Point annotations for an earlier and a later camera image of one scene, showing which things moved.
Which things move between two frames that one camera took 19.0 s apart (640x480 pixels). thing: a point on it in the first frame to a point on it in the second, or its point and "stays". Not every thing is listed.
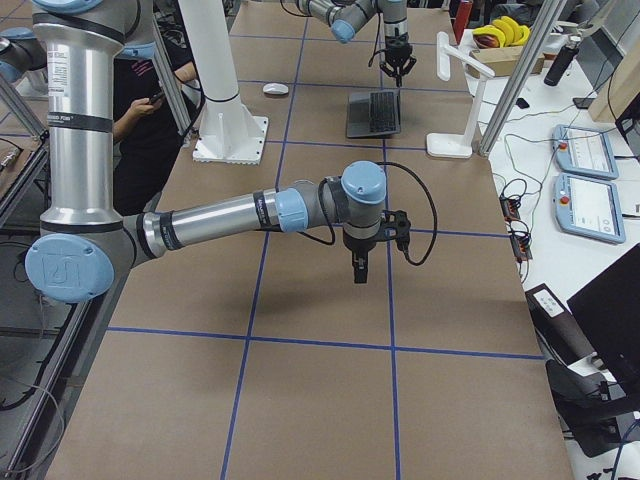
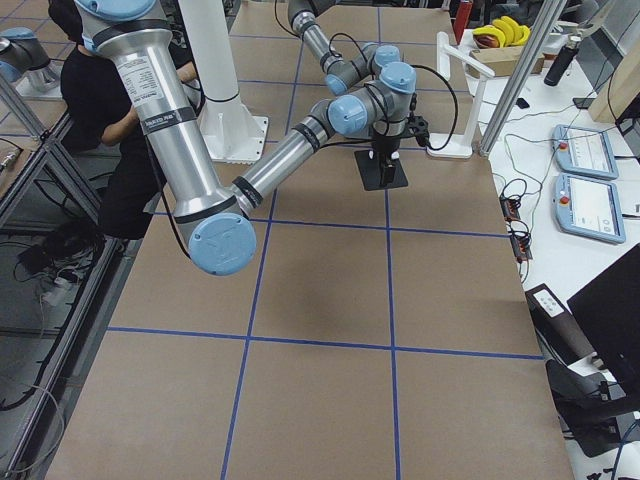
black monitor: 607,309 stays
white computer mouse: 274,88 to 394,155
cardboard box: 502,60 stays
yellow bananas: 508,32 stays
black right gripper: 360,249 to 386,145
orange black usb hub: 509,208 stays
